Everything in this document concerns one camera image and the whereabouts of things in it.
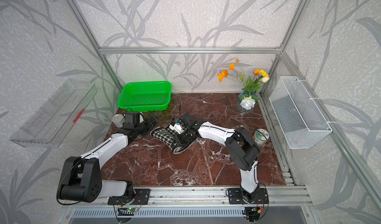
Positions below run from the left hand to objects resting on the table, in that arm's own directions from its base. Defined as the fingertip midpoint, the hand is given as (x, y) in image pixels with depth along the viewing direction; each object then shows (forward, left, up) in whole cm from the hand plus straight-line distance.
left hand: (157, 122), depth 89 cm
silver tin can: (+7, +30, -8) cm, 32 cm away
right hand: (-13, -10, -3) cm, 17 cm away
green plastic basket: (+34, +19, -12) cm, 40 cm away
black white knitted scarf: (-8, -5, -1) cm, 9 cm away
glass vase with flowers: (+11, -54, +12) cm, 57 cm away
